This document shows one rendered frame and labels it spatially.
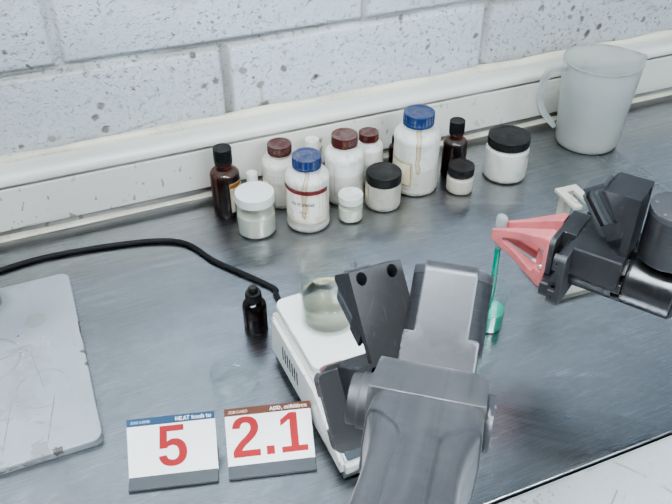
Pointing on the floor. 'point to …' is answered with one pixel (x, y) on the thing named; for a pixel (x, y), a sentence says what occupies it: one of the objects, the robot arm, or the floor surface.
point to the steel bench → (132, 267)
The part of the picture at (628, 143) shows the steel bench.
